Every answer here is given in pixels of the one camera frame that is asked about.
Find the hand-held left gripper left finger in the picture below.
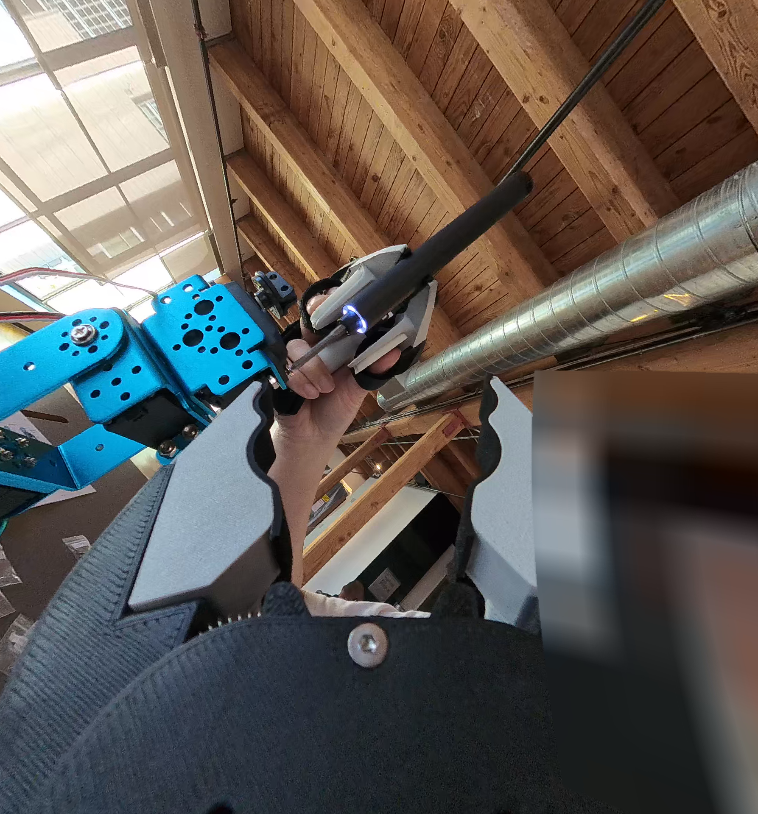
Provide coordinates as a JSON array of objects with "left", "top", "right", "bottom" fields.
[{"left": 127, "top": 380, "right": 292, "bottom": 621}]

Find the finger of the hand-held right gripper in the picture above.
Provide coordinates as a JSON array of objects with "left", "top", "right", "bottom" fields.
[
  {"left": 312, "top": 243, "right": 413, "bottom": 332},
  {"left": 347, "top": 279, "right": 440, "bottom": 375}
]

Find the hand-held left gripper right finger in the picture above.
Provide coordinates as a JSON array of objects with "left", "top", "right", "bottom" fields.
[{"left": 455, "top": 376, "right": 542, "bottom": 630}]

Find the black electric screwdriver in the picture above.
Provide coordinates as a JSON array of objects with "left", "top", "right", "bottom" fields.
[{"left": 286, "top": 173, "right": 535, "bottom": 373}]

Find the blue toy robot arm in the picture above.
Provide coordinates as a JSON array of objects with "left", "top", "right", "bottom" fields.
[{"left": 0, "top": 275, "right": 292, "bottom": 554}]

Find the person's right forearm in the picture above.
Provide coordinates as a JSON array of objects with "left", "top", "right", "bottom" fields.
[{"left": 266, "top": 432, "right": 354, "bottom": 589}]

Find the dark grey desk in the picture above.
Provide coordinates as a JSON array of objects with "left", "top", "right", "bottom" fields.
[{"left": 0, "top": 382, "right": 163, "bottom": 758}]

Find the person's right hand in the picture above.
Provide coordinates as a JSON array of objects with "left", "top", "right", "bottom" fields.
[{"left": 276, "top": 288, "right": 400, "bottom": 440}]

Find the printed instruction booklet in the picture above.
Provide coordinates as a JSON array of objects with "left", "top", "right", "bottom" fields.
[{"left": 19, "top": 407, "right": 98, "bottom": 511}]

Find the person's white shirt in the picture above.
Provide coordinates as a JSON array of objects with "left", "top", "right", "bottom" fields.
[{"left": 301, "top": 588, "right": 432, "bottom": 619}]

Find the black ceiling rod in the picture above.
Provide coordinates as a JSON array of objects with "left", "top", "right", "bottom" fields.
[{"left": 505, "top": 0, "right": 667, "bottom": 183}]

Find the large side window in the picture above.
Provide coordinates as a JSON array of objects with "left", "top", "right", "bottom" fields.
[{"left": 0, "top": 0, "right": 227, "bottom": 312}]

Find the silver ventilation duct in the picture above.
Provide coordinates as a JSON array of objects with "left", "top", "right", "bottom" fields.
[{"left": 375, "top": 145, "right": 758, "bottom": 413}]

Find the red white servo cable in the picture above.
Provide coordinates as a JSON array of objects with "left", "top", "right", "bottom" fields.
[{"left": 0, "top": 267, "right": 161, "bottom": 326}]

